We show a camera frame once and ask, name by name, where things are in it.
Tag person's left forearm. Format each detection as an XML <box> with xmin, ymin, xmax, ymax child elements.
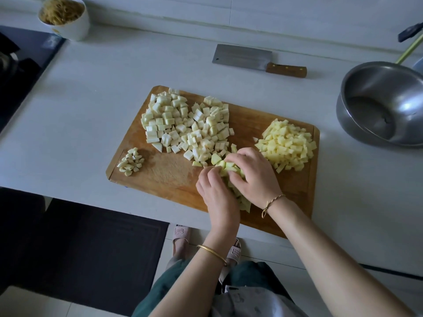
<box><xmin>148</xmin><ymin>228</ymin><xmax>239</xmax><ymax>317</ymax></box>

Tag peeled green cucumber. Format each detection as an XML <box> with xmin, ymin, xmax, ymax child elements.
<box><xmin>210</xmin><ymin>151</ymin><xmax>253</xmax><ymax>214</ymax></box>

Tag pile of white diced vegetable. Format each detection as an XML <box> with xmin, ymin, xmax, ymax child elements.
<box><xmin>178</xmin><ymin>96</ymin><xmax>239</xmax><ymax>168</ymax></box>

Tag person's right forearm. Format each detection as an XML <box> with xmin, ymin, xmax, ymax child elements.
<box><xmin>264</xmin><ymin>198</ymin><xmax>417</xmax><ymax>317</ymax></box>

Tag gold bangle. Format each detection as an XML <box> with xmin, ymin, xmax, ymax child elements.
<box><xmin>197</xmin><ymin>244</ymin><xmax>228</xmax><ymax>265</ymax></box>

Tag white patterned garment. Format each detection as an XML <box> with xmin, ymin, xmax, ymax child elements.
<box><xmin>211</xmin><ymin>284</ymin><xmax>308</xmax><ymax>317</ymax></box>

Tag wooden cutting board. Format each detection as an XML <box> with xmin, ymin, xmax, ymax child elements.
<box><xmin>106</xmin><ymin>85</ymin><xmax>321</xmax><ymax>239</ymax></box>

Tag pile of garlic cloves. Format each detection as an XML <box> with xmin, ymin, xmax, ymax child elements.
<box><xmin>117</xmin><ymin>147</ymin><xmax>145</xmax><ymax>177</ymax></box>

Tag person's foot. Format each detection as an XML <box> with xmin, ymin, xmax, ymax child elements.
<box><xmin>172</xmin><ymin>224</ymin><xmax>193</xmax><ymax>258</ymax></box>
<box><xmin>221</xmin><ymin>237</ymin><xmax>243</xmax><ymax>281</ymax></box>

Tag person's right hand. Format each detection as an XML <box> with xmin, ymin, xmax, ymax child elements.
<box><xmin>225</xmin><ymin>147</ymin><xmax>285</xmax><ymax>210</ymax></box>

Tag person's left foot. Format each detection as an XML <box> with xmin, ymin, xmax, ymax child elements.
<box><xmin>172</xmin><ymin>224</ymin><xmax>193</xmax><ymax>258</ymax></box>

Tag dark green trousers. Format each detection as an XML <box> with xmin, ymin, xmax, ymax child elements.
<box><xmin>132</xmin><ymin>259</ymin><xmax>292</xmax><ymax>317</ymax></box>

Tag cleaver with wooden handle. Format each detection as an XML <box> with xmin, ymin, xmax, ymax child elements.
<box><xmin>211</xmin><ymin>43</ymin><xmax>308</xmax><ymax>79</ymax></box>

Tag braided cord bracelet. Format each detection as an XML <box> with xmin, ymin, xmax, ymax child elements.
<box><xmin>261</xmin><ymin>194</ymin><xmax>287</xmax><ymax>219</ymax></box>

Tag black gas stove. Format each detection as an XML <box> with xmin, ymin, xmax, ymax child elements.
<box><xmin>0</xmin><ymin>24</ymin><xmax>67</xmax><ymax>133</ymax></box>

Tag wall tap with hose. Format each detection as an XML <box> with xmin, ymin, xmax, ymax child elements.
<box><xmin>398</xmin><ymin>22</ymin><xmax>423</xmax><ymax>44</ymax></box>

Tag person's right foot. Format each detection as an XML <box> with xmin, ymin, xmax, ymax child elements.
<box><xmin>221</xmin><ymin>237</ymin><xmax>243</xmax><ymax>281</ymax></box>

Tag person's left hand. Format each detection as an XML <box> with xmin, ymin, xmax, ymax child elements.
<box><xmin>196</xmin><ymin>166</ymin><xmax>241</xmax><ymax>235</ymax></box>

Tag black floor mat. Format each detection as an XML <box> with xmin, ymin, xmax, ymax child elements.
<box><xmin>0</xmin><ymin>188</ymin><xmax>171</xmax><ymax>317</ymax></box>

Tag peeled yellow potato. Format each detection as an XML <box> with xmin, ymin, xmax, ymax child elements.
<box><xmin>254</xmin><ymin>118</ymin><xmax>318</xmax><ymax>174</ymax></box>

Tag deep stainless steel bowl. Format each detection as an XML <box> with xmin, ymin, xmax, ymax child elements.
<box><xmin>336</xmin><ymin>61</ymin><xmax>423</xmax><ymax>149</ymax></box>

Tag white bowl of noodles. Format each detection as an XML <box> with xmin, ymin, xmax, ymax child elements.
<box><xmin>37</xmin><ymin>0</ymin><xmax>91</xmax><ymax>42</ymax></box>

